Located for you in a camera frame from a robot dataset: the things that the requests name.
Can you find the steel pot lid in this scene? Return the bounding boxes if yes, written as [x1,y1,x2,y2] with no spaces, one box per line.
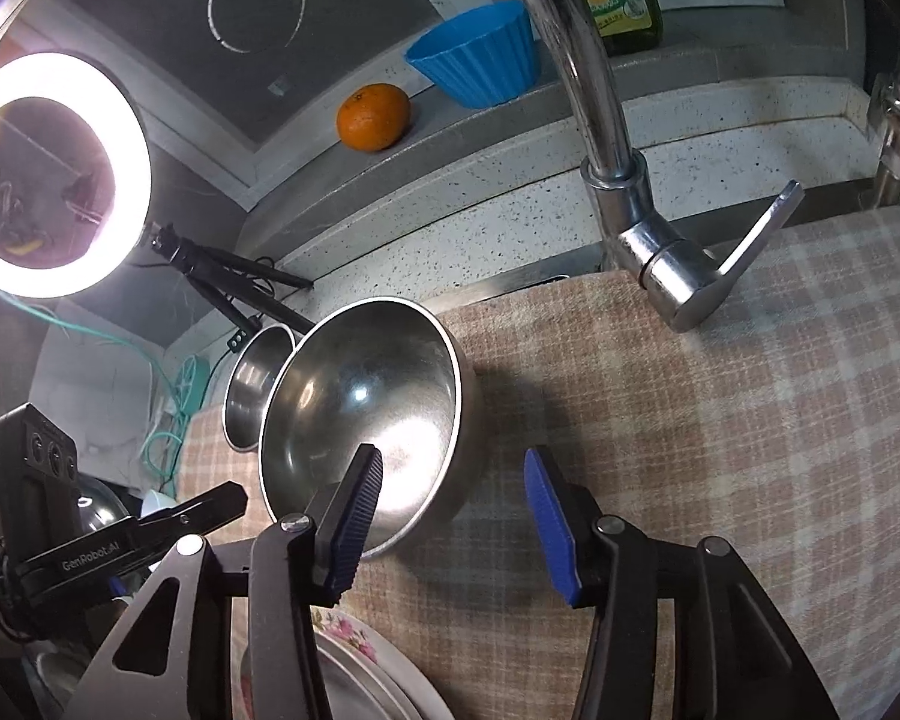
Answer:
[75,474,140,541]

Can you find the deep plate with floral rim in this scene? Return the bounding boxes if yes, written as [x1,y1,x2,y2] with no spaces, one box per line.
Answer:
[229,600,421,720]

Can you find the orange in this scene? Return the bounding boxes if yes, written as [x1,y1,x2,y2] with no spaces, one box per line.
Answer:
[336,82,412,152]

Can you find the beige checkered cloth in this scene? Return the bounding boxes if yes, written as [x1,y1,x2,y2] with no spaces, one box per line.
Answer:
[172,206,900,720]

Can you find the black induction cooktop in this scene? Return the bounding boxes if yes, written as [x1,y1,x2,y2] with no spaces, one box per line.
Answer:
[37,0,451,155]

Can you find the plain steel bowl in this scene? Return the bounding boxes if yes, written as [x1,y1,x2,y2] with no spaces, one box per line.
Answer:
[259,298,485,560]

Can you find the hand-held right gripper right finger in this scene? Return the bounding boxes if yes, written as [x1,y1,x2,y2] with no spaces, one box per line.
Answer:
[523,446,841,720]

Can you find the chrome kitchen faucet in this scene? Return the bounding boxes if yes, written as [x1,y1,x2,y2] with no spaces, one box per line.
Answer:
[487,0,807,333]

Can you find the white plate with pink sprig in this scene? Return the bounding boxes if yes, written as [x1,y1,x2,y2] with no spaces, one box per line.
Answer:
[240,634,457,720]

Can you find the black tripod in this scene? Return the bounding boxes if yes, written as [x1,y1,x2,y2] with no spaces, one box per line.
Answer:
[146,221,316,331]

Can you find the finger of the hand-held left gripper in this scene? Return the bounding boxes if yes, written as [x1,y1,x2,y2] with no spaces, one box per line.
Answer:
[139,481,250,550]

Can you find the white ring light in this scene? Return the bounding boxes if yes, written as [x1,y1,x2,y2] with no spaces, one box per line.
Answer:
[0,51,155,299]

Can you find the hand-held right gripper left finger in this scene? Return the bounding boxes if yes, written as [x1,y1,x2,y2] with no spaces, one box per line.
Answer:
[90,444,385,720]

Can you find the teal power cable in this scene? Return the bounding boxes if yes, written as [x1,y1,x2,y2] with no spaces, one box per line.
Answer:
[7,300,211,481]

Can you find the red steel bowl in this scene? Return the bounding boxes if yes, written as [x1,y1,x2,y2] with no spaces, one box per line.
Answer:
[223,322,301,455]

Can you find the blue fluted plastic cup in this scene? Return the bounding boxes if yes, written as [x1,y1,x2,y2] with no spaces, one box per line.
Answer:
[405,0,542,110]

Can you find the round teal power strip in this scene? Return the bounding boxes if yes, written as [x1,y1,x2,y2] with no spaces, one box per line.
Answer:
[172,356,211,421]

